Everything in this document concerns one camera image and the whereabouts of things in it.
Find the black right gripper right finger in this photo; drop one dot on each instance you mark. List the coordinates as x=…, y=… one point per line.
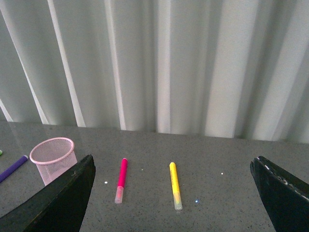
x=284, y=196

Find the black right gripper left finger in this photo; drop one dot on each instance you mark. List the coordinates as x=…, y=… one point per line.
x=58, y=207

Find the purple pen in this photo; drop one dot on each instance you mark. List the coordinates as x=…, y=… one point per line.
x=13, y=168

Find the pink pen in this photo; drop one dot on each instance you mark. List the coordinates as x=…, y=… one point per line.
x=121, y=181

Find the pink mesh cup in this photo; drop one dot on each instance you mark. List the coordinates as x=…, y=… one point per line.
x=53, y=157

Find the yellow pen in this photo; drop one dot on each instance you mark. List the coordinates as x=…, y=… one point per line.
x=175, y=186

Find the white curtain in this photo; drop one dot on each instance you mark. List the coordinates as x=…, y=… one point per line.
x=219, y=68

